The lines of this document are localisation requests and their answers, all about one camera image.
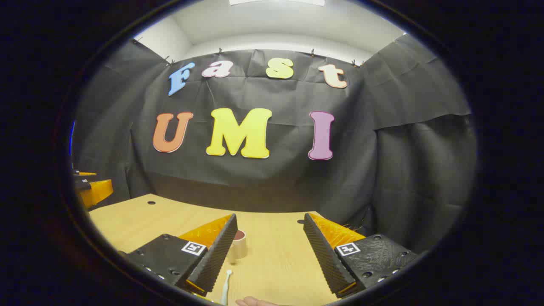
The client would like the wooden desktop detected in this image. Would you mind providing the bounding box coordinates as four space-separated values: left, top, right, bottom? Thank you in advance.
88 193 370 306

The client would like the black backdrop cloth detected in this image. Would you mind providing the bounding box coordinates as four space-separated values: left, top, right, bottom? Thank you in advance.
72 34 479 255

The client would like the white toothbrush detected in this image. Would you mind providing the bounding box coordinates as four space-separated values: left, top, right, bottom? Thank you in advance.
220 269 233 306

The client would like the beige cup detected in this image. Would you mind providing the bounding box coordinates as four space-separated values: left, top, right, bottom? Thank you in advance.
227 229 248 264

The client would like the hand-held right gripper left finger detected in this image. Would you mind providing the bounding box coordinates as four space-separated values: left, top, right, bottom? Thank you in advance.
119 213 238 297

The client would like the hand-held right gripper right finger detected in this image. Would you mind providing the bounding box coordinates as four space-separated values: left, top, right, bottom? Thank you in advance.
303 212 419 299

